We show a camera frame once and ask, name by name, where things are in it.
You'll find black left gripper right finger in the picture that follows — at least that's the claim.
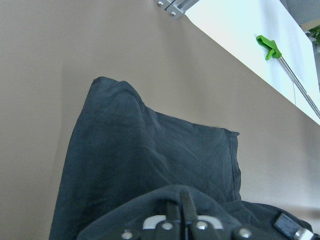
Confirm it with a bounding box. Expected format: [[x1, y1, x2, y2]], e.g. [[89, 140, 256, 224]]
[[180, 191, 198, 225]]

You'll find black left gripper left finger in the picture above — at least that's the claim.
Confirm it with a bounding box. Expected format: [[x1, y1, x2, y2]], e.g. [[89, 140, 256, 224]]
[[166, 201, 181, 225]]

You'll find black t-shirt with logo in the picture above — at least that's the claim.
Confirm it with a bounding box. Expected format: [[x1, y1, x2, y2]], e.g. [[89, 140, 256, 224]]
[[49, 77, 319, 240]]

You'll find green handled grabber tool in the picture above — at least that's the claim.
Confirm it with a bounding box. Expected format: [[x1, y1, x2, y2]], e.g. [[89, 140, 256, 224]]
[[255, 35, 320, 118]]

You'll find aluminium frame post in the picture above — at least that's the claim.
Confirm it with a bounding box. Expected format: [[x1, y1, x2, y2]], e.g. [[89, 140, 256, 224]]
[[154, 0, 199, 20]]

